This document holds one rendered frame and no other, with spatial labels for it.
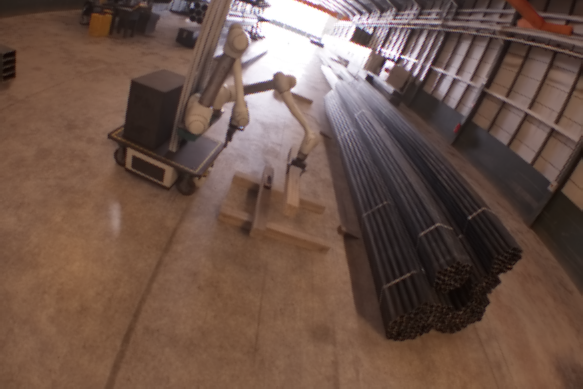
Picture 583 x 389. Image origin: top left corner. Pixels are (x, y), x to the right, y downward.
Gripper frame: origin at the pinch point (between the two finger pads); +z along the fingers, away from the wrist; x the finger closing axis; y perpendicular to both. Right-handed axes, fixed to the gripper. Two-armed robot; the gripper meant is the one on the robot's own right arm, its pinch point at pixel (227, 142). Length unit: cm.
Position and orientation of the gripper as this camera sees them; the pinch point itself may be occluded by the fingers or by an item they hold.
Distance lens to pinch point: 229.7
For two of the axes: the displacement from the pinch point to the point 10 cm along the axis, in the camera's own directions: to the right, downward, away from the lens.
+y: -9.2, -3.8, -0.9
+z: -3.8, 8.1, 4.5
